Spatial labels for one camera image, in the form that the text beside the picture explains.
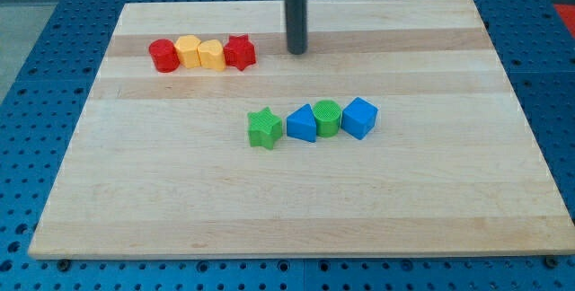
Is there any red cylinder block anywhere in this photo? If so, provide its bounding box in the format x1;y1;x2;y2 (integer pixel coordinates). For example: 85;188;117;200
148;39;180;73

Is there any blue triangle block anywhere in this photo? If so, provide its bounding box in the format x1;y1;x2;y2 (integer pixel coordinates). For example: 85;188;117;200
287;104;316;143

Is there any wooden board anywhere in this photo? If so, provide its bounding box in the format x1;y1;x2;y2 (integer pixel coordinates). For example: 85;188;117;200
29;0;574;260

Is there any red star block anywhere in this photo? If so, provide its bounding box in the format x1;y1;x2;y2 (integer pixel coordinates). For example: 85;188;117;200
224;34;257;71

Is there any yellow pentagon block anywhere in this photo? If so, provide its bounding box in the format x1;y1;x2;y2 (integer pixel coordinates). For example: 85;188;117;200
174;35;201;68

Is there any green cylinder block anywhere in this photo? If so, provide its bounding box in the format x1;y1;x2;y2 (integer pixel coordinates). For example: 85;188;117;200
312;100;342;137

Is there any yellow heart block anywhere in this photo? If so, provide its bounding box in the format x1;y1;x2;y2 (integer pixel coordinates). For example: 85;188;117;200
197;40;226;71

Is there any green star block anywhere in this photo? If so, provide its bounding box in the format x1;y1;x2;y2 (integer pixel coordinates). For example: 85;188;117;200
247;107;283;150

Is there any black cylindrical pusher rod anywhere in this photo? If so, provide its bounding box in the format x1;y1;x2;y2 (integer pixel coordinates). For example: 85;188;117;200
284;0;308;55

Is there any blue cube block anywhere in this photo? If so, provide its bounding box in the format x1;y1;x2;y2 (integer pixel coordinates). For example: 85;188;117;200
341;97;378;140

